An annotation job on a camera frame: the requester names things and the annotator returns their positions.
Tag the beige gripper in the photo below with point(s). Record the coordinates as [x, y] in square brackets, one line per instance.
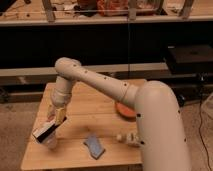
[58, 100]

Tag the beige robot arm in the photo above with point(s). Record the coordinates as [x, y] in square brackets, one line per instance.
[163, 142]

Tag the wooden table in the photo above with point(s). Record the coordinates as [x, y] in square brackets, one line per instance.
[90, 112]

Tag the blue grey cloth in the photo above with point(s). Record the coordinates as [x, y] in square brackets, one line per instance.
[94, 146]

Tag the orange bowl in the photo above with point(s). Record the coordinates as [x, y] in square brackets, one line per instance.
[124, 111]

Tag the small beige toy figure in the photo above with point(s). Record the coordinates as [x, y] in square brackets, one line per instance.
[130, 139]

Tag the long wooden shelf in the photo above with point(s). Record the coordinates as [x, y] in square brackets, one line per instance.
[93, 12]

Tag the black box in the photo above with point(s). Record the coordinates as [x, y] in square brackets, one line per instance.
[190, 59]

